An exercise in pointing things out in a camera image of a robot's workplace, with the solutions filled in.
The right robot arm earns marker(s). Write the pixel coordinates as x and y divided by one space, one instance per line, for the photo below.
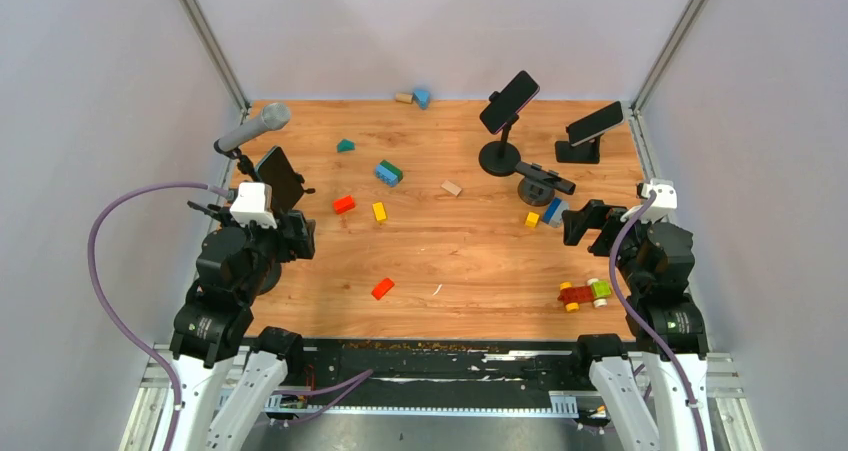
650 261

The black desk phone stand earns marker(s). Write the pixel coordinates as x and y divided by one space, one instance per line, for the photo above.
587 152

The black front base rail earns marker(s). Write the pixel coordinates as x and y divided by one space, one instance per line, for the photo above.
447 374

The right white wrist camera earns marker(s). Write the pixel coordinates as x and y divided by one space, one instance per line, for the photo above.
659 198

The beige wooden block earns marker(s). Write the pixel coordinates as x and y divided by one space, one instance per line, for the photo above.
451 188

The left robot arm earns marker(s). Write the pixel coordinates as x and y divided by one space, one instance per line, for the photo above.
236 264

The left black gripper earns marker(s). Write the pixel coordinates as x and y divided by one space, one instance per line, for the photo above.
302 243

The red wooden block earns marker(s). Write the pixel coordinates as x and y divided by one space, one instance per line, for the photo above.
344 204

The small yellow cube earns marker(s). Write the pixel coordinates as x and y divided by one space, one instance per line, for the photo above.
532 219

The black phone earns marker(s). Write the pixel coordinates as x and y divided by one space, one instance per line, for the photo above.
287 186
595 124
533 174

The black round pole stand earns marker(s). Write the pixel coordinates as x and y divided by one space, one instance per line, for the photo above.
499 158

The grey microphone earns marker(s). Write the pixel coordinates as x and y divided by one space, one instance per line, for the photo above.
272 117

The blue green lego brick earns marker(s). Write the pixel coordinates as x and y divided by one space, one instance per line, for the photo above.
388 173

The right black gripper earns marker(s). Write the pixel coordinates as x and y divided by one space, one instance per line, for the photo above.
592 215

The blue grey lego brick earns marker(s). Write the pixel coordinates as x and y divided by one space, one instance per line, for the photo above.
553 214

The black phone on desk stand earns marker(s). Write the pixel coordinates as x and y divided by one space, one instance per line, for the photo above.
595 124

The red lego toy car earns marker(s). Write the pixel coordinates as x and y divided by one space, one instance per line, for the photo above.
595 292

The purple-edged phone on pole stand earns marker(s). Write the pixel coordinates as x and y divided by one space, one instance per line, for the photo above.
508 102

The tan wooden cylinder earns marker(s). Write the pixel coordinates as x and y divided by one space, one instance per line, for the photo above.
404 98

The yellow wooden block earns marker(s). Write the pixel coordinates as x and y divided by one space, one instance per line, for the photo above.
379 211

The teal triangular block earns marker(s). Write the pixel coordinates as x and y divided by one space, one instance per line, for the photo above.
345 145

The blue triangular block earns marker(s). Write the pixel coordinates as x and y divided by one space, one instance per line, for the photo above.
422 98

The orange red block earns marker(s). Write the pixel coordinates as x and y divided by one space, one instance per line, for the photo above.
382 288

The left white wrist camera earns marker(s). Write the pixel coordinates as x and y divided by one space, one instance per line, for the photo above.
253 205

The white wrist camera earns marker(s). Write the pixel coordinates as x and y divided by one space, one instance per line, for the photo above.
253 205
659 198

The black microphone tripod stand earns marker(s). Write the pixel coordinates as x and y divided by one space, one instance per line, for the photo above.
244 164

